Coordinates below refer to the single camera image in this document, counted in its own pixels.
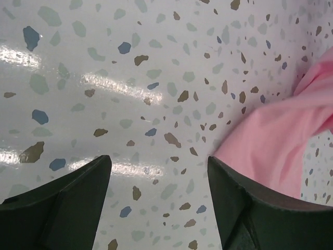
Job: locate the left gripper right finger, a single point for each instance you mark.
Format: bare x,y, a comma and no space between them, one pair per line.
252,216

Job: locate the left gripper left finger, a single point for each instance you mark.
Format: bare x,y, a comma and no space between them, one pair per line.
62,214

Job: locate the pink t shirt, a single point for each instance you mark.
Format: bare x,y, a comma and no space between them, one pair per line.
269,144

